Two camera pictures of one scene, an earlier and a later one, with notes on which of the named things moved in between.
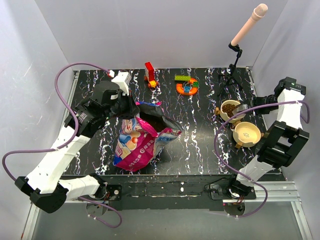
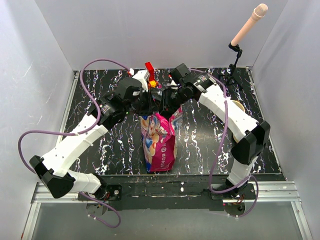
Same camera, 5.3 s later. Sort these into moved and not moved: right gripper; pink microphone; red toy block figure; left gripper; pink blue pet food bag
Moved: pink blue pet food bag; left gripper; right gripper
Not moved: red toy block figure; pink microphone
